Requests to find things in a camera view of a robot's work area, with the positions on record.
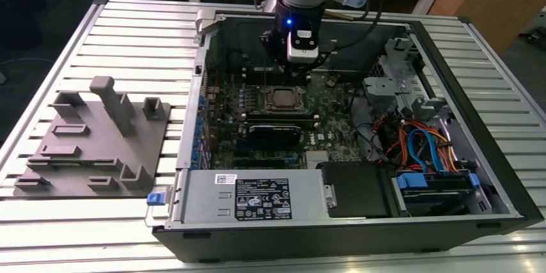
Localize orange power wire bundle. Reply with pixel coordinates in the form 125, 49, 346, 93
382, 118, 468, 175

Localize black wire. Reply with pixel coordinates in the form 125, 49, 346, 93
347, 92, 400, 167

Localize black plastic shroud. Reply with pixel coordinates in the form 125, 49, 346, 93
318, 160, 402, 219

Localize hard disk in blue carrier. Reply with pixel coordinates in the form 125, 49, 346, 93
394, 170, 480, 218

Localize blue data wire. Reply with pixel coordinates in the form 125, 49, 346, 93
407, 128, 447, 176

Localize black PC case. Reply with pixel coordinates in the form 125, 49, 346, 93
144, 9, 544, 263

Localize grey parts rack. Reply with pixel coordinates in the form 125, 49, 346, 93
12, 75, 172, 198

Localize blue floor cable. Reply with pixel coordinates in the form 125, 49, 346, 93
0, 58, 59, 66

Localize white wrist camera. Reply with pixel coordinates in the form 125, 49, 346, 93
284, 28, 320, 63

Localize green motherboard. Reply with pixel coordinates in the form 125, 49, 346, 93
204, 71, 367, 170

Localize metal socket cover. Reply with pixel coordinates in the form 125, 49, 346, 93
264, 87, 308, 113

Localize blue case latch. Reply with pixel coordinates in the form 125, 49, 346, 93
145, 192, 167, 207

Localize silver power supply unit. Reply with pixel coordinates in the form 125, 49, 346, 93
180, 169, 332, 223

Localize RAM slot black clips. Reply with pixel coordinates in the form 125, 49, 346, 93
240, 70, 311, 76
244, 112, 319, 116
244, 118, 320, 122
240, 79, 311, 84

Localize silver chipset heatsink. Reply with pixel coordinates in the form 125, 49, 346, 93
303, 150, 332, 162

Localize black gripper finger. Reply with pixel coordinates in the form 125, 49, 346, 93
298, 51, 332, 75
275, 59, 299, 76

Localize black graphics card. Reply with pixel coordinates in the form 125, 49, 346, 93
245, 123, 303, 150

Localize silver metal drive cage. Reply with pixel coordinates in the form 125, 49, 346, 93
360, 36, 455, 120

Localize brass cable connector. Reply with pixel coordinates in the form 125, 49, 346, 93
323, 10, 355, 21

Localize silver topped CPU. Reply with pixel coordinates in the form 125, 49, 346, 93
272, 90, 296, 106

